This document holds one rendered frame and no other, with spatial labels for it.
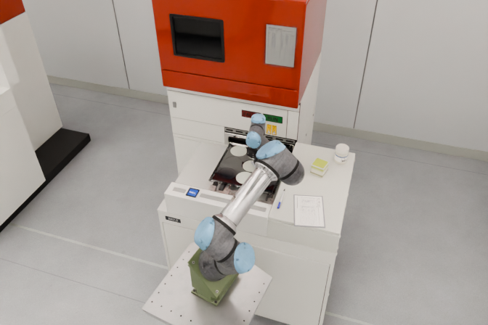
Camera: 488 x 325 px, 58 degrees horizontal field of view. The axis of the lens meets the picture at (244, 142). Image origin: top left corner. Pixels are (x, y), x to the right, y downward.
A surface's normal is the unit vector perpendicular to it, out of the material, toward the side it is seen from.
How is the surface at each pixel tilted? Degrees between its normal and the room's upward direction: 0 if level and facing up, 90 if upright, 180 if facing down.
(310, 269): 90
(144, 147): 0
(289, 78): 90
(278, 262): 90
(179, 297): 0
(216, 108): 90
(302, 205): 0
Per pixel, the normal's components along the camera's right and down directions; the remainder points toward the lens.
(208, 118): -0.31, 0.58
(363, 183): 0.00, -0.79
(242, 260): 0.73, -0.21
